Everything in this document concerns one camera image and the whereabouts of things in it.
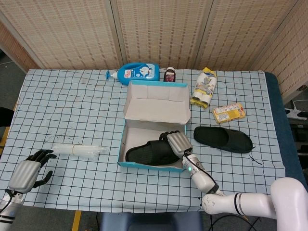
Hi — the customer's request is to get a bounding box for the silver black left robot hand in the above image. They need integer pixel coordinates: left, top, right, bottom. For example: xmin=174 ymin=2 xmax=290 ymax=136
xmin=5 ymin=149 xmax=58 ymax=194

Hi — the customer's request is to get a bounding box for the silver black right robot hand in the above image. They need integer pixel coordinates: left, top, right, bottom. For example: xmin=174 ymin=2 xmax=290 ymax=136
xmin=159 ymin=130 xmax=194 ymax=156

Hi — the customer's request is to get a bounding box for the black rubber slipper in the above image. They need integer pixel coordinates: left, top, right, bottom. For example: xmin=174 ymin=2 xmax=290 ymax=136
xmin=125 ymin=141 xmax=183 ymax=166
xmin=193 ymin=126 xmax=254 ymax=154

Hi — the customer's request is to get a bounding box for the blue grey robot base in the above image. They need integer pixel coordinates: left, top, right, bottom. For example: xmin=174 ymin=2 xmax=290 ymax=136
xmin=100 ymin=211 xmax=204 ymax=231

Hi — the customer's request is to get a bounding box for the blue cardboard shoe box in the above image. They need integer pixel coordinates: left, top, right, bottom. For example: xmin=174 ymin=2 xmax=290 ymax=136
xmin=117 ymin=80 xmax=192 ymax=173

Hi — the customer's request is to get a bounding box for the clear plastic wrapped bundle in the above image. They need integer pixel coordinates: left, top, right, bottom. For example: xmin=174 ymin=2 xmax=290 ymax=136
xmin=51 ymin=143 xmax=108 ymax=160

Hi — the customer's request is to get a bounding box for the yellow rectangular packet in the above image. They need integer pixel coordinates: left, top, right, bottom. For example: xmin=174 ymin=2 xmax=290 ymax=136
xmin=212 ymin=102 xmax=246 ymax=125

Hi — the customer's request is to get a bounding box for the black object beside table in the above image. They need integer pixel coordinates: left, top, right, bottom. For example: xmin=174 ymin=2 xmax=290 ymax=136
xmin=0 ymin=107 xmax=15 ymax=128

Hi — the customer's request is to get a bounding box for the white rolls yellow pack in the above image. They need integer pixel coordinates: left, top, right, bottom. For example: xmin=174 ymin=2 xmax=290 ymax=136
xmin=190 ymin=67 xmax=218 ymax=110

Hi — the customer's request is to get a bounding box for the small dark medicine bottle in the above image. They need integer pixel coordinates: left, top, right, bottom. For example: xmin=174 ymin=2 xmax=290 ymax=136
xmin=163 ymin=67 xmax=177 ymax=82

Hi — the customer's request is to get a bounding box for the blue pump detergent bottle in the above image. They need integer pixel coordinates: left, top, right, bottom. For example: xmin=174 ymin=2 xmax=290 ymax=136
xmin=105 ymin=63 xmax=161 ymax=86

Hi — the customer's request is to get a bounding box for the checkered light blue tablecloth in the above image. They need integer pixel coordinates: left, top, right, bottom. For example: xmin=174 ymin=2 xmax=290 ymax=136
xmin=0 ymin=69 xmax=292 ymax=214

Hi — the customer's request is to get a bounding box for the blue padded table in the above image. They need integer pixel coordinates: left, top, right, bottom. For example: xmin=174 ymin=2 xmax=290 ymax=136
xmin=264 ymin=71 xmax=308 ymax=191

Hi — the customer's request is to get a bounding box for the white chair base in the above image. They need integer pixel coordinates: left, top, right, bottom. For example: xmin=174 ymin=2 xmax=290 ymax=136
xmin=285 ymin=99 xmax=308 ymax=119

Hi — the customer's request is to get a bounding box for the woven folding screen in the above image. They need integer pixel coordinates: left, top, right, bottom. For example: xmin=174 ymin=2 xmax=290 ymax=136
xmin=0 ymin=0 xmax=308 ymax=97

